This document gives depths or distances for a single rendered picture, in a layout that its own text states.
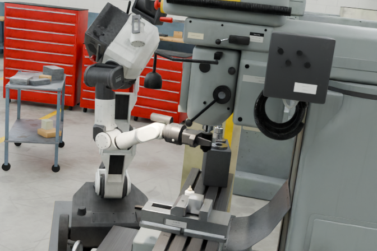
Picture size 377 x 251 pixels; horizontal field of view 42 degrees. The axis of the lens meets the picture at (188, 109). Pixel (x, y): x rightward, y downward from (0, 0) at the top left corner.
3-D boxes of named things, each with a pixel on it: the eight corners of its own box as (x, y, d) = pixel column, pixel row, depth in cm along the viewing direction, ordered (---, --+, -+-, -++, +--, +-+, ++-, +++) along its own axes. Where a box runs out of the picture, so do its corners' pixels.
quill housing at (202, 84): (182, 125, 193) (191, 44, 186) (191, 114, 213) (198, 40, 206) (230, 131, 191) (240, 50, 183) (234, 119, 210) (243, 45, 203)
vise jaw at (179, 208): (170, 214, 190) (170, 205, 190) (176, 202, 202) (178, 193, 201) (184, 217, 189) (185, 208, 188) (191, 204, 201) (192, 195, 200)
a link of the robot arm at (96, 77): (86, 97, 220) (86, 67, 218) (97, 94, 228) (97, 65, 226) (108, 100, 216) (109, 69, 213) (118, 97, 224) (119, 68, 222)
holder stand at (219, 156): (202, 185, 242) (207, 147, 237) (201, 170, 263) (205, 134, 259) (226, 187, 242) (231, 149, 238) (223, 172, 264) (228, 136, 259)
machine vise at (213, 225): (138, 226, 193) (140, 200, 190) (148, 211, 207) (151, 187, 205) (225, 243, 187) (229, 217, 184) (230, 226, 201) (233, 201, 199)
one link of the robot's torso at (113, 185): (95, 187, 294) (100, 120, 270) (128, 187, 298) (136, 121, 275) (95, 204, 281) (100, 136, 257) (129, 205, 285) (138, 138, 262)
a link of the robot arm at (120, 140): (136, 145, 213) (102, 157, 222) (147, 140, 222) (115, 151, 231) (128, 122, 213) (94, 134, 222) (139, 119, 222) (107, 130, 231)
